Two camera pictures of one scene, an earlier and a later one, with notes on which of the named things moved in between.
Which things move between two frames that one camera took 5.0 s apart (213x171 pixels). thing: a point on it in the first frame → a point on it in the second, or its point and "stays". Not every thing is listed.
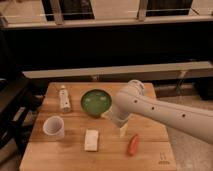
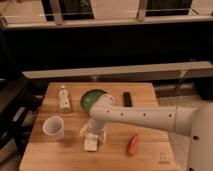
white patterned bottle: x=65 y=100 stays
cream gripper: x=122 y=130 → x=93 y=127
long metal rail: x=122 y=69 stays
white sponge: x=91 y=140 stays
